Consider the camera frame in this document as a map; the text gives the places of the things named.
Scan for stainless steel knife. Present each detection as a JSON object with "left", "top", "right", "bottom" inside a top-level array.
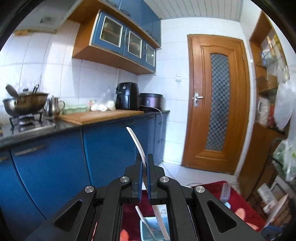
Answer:
[{"left": 126, "top": 126, "right": 170, "bottom": 240}]

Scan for stainless steel fork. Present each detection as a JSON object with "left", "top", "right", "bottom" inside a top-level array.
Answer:
[{"left": 220, "top": 182, "right": 231, "bottom": 208}]

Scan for beige chopstick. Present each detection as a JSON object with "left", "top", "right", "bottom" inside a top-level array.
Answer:
[{"left": 135, "top": 205, "right": 156, "bottom": 240}]

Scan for blue kitchen base cabinets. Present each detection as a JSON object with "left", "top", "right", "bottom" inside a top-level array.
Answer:
[{"left": 1, "top": 110, "right": 169, "bottom": 240}]

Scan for red floral fleece blanket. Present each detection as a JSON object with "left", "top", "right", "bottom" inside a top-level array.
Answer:
[{"left": 119, "top": 180, "right": 266, "bottom": 241}]

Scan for light blue chopsticks box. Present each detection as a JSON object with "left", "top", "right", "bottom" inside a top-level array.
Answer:
[{"left": 140, "top": 217, "right": 165, "bottom": 241}]

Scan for white power strip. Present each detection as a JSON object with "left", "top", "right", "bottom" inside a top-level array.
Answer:
[{"left": 257, "top": 183, "right": 278, "bottom": 213}]

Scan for wooden cutting board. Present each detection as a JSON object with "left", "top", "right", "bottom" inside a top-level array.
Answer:
[{"left": 57, "top": 109, "right": 144, "bottom": 126}]

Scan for green ceramic dish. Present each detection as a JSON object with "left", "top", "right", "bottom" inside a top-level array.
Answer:
[{"left": 63, "top": 104, "right": 89, "bottom": 114}]

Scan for bag of white buns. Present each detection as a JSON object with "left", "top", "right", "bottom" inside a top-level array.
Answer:
[{"left": 90, "top": 88, "right": 116, "bottom": 112}]

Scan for gas stove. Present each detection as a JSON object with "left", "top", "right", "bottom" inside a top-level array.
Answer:
[{"left": 9, "top": 111, "right": 55, "bottom": 135}]

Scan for stainless steel kettle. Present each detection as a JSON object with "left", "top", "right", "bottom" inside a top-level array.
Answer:
[{"left": 44, "top": 96, "right": 65, "bottom": 118}]

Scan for dark rice cooker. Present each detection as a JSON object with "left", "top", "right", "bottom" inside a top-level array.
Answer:
[{"left": 139, "top": 93, "right": 163, "bottom": 109}]

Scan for wooden door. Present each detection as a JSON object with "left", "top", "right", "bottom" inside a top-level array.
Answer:
[{"left": 182, "top": 34, "right": 250, "bottom": 174}]

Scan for black air fryer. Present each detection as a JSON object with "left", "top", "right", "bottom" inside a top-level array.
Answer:
[{"left": 115, "top": 82, "right": 139, "bottom": 110}]

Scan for steel wok with ladle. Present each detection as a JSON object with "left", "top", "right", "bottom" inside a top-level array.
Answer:
[{"left": 3, "top": 84, "right": 49, "bottom": 117}]

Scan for white plastic bag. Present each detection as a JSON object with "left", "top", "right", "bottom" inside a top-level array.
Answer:
[{"left": 274, "top": 80, "right": 295, "bottom": 130}]

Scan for range hood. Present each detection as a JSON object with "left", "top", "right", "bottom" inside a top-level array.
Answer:
[{"left": 16, "top": 0, "right": 82, "bottom": 33}]

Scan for white power cord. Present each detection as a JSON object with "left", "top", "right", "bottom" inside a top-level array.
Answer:
[{"left": 139, "top": 104, "right": 165, "bottom": 163}]

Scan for silver door handle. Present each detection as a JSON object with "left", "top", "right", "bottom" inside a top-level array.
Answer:
[{"left": 193, "top": 92, "right": 203, "bottom": 108}]

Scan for blue wall cabinets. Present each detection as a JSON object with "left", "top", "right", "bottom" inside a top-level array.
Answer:
[{"left": 69, "top": 1, "right": 161, "bottom": 75}]

